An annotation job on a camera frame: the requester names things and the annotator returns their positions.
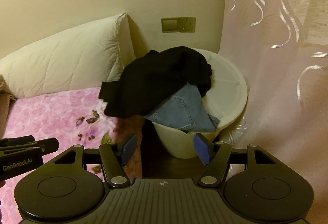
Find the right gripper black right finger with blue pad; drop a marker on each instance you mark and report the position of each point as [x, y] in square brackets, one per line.
[215, 156]

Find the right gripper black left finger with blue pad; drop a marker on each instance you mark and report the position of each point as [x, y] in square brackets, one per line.
[114, 156]

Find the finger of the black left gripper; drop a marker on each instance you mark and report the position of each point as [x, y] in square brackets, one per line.
[13, 145]

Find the black garment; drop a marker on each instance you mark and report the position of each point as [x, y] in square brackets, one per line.
[150, 80]

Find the pink floral blanket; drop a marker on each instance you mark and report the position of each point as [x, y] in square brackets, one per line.
[72, 117]

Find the blue denim jeans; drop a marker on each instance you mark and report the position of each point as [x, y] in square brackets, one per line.
[185, 111]

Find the white laundry basket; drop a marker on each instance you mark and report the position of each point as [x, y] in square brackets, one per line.
[225, 100]

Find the white pillow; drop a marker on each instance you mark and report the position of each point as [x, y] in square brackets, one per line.
[77, 58]

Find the pale pink patterned curtain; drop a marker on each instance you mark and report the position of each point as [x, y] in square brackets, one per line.
[280, 47]

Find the wall switch and socket plate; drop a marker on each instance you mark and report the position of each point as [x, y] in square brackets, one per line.
[178, 24]

